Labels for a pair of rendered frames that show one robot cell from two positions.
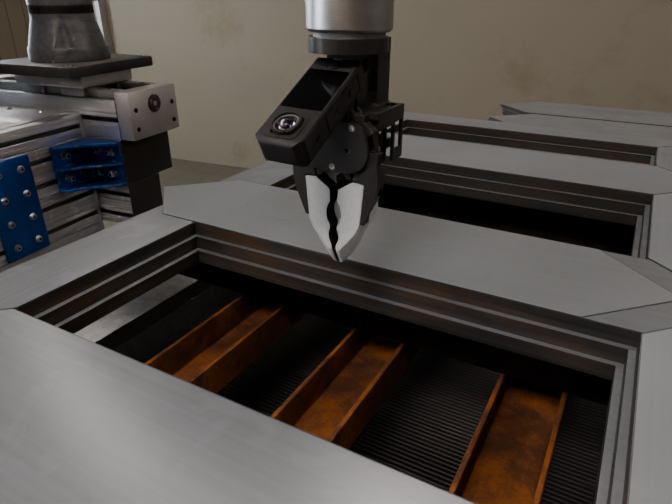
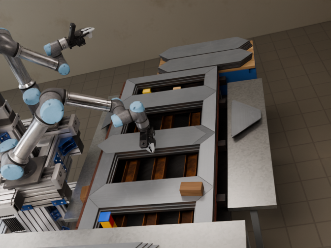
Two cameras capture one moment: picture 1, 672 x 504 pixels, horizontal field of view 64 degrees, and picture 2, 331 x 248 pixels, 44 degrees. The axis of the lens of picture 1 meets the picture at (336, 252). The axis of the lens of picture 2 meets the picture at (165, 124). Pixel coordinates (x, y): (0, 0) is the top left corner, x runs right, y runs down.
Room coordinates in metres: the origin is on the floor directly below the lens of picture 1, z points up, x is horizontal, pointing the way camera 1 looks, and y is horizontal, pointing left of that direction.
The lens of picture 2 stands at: (-1.36, 0.24, 2.53)
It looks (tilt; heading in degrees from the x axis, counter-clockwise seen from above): 38 degrees down; 349
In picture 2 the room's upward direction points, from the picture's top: 18 degrees counter-clockwise
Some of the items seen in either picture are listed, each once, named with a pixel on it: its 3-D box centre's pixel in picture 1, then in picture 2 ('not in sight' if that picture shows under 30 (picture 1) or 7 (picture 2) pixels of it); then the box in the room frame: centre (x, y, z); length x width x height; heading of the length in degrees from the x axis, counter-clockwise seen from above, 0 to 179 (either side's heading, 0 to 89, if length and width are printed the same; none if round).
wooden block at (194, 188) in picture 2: not in sight; (191, 188); (0.11, -0.09, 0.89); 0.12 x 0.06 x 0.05; 56
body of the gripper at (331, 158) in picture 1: (351, 105); (146, 132); (0.51, -0.01, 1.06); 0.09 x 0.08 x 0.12; 151
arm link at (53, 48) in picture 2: not in sight; (53, 48); (1.30, 0.28, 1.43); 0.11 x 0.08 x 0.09; 93
